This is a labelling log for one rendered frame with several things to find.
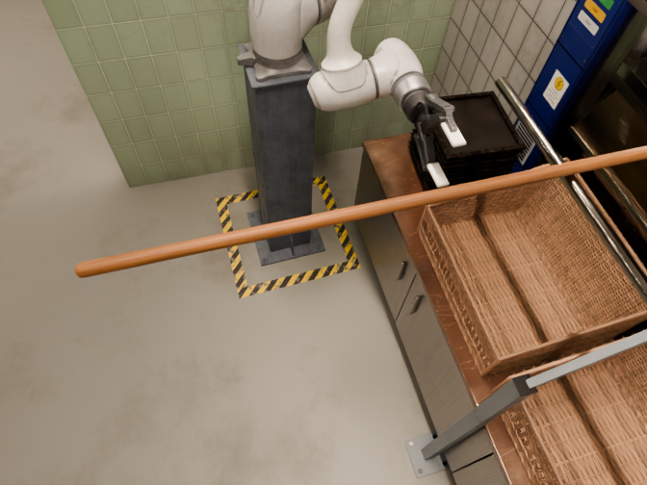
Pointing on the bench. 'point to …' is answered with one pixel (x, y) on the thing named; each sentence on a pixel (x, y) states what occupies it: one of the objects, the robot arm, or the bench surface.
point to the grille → (525, 142)
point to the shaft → (351, 214)
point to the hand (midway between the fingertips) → (449, 163)
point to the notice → (556, 89)
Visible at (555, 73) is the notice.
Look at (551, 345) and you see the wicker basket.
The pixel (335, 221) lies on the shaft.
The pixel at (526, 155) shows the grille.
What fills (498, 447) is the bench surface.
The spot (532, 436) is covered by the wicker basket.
